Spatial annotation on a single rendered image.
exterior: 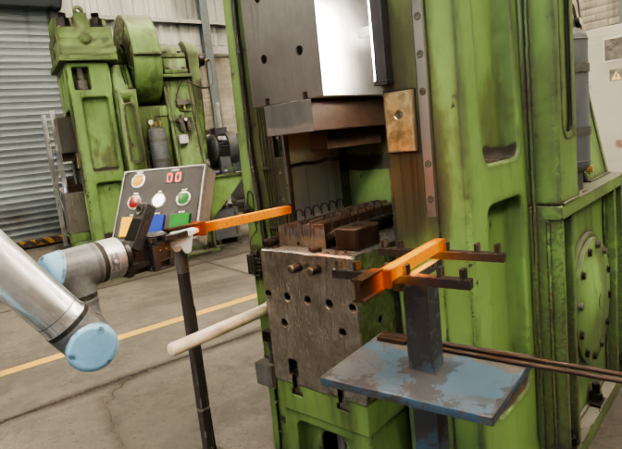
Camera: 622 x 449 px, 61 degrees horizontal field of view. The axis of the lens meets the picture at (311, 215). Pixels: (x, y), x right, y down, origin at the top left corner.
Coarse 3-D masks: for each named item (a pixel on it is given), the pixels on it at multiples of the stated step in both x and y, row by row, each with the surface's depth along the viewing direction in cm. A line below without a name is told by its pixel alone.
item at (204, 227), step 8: (272, 208) 153; (280, 208) 154; (288, 208) 156; (240, 216) 143; (248, 216) 144; (256, 216) 147; (264, 216) 149; (272, 216) 151; (192, 224) 131; (200, 224) 132; (208, 224) 134; (216, 224) 136; (224, 224) 138; (232, 224) 140; (240, 224) 142; (168, 232) 127; (200, 232) 133
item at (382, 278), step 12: (432, 240) 127; (444, 240) 127; (420, 252) 116; (432, 252) 121; (396, 264) 108; (360, 276) 98; (372, 276) 98; (384, 276) 102; (396, 276) 106; (360, 288) 96; (372, 288) 100; (360, 300) 96
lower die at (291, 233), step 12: (360, 204) 188; (384, 204) 188; (336, 216) 171; (348, 216) 169; (360, 216) 173; (372, 216) 178; (288, 228) 169; (300, 228) 166; (312, 228) 162; (324, 228) 159; (384, 228) 183; (288, 240) 170; (300, 240) 167; (312, 240) 163; (324, 240) 160
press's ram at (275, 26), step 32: (256, 0) 161; (288, 0) 152; (320, 0) 148; (352, 0) 159; (256, 32) 163; (288, 32) 154; (320, 32) 148; (352, 32) 159; (256, 64) 165; (288, 64) 157; (320, 64) 149; (352, 64) 160; (256, 96) 168; (288, 96) 159; (320, 96) 151; (352, 96) 165
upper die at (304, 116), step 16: (272, 112) 164; (288, 112) 160; (304, 112) 156; (320, 112) 157; (336, 112) 162; (352, 112) 168; (368, 112) 175; (272, 128) 166; (288, 128) 161; (304, 128) 157; (320, 128) 157; (336, 128) 162
